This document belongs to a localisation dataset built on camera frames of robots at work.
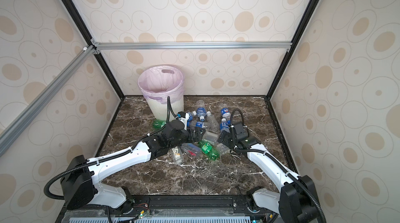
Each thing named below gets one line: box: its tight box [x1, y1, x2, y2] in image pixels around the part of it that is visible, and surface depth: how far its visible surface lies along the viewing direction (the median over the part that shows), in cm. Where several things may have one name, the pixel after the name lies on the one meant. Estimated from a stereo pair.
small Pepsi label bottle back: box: [220, 107, 232, 119], surface depth 107 cm
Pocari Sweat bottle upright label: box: [196, 99, 207, 122], surface depth 108 cm
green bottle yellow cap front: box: [198, 141, 220, 162], surface depth 89 cm
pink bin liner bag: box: [138, 65, 185, 104], surface depth 99 cm
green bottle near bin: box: [152, 119, 167, 131], surface depth 102 cm
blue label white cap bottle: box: [219, 117, 231, 133], surface depth 99 cm
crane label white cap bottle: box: [170, 146, 184, 165], surface depth 87 cm
